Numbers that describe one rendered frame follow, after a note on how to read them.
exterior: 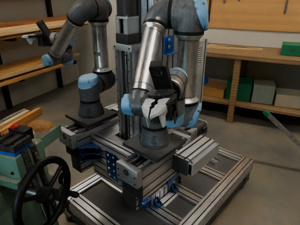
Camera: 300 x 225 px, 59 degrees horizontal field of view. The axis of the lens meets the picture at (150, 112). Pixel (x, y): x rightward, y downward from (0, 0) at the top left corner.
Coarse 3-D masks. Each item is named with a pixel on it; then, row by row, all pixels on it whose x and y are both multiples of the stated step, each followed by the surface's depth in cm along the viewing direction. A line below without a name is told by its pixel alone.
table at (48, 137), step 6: (54, 126) 125; (60, 126) 127; (36, 132) 120; (42, 132) 120; (48, 132) 120; (54, 132) 124; (60, 132) 128; (36, 138) 115; (42, 138) 116; (48, 138) 120; (54, 138) 124; (48, 144) 121; (0, 180) 94; (6, 180) 94; (12, 180) 94; (18, 180) 94; (6, 186) 95; (12, 186) 94; (18, 186) 93
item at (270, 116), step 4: (264, 112) 231; (268, 112) 232; (268, 116) 231; (272, 116) 232; (272, 120) 231; (276, 120) 232; (276, 124) 231; (280, 124) 232; (280, 128) 231; (284, 128) 231; (284, 132) 230; (288, 132) 231; (288, 136) 230; (292, 136) 230; (292, 140) 230; (296, 140) 230; (296, 144) 230
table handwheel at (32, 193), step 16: (48, 160) 92; (64, 160) 102; (32, 176) 86; (64, 176) 106; (16, 192) 83; (32, 192) 95; (48, 192) 93; (64, 192) 106; (16, 208) 82; (48, 208) 97; (16, 224) 83; (48, 224) 98
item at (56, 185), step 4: (52, 176) 135; (56, 180) 132; (56, 184) 129; (60, 184) 129; (56, 188) 127; (60, 188) 128; (56, 192) 128; (60, 192) 129; (56, 196) 129; (60, 196) 129; (56, 200) 130
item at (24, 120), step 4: (36, 108) 134; (40, 108) 135; (32, 112) 130; (36, 112) 132; (40, 112) 135; (24, 116) 126; (28, 116) 128; (32, 116) 130; (36, 116) 133; (16, 120) 122; (20, 120) 123; (24, 120) 125; (28, 120) 128; (32, 120) 130; (8, 124) 118; (20, 124) 123; (24, 124) 126; (0, 128) 115
